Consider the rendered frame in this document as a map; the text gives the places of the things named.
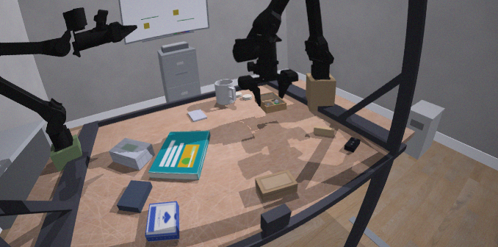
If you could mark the grey mug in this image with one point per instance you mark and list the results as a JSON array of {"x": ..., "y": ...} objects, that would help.
[{"x": 223, "y": 91}]

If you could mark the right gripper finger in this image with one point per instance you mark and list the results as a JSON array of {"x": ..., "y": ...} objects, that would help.
[
  {"x": 257, "y": 95},
  {"x": 282, "y": 88}
]

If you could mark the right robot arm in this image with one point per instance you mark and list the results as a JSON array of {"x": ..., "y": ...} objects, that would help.
[{"x": 267, "y": 24}]

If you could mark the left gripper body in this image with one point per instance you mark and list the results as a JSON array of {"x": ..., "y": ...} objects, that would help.
[{"x": 102, "y": 36}]

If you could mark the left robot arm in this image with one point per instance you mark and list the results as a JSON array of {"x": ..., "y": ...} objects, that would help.
[{"x": 51, "y": 111}]

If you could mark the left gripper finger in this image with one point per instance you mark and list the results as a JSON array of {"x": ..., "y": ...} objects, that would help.
[{"x": 126, "y": 30}]

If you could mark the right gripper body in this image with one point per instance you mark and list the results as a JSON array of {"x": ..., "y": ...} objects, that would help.
[{"x": 267, "y": 70}]

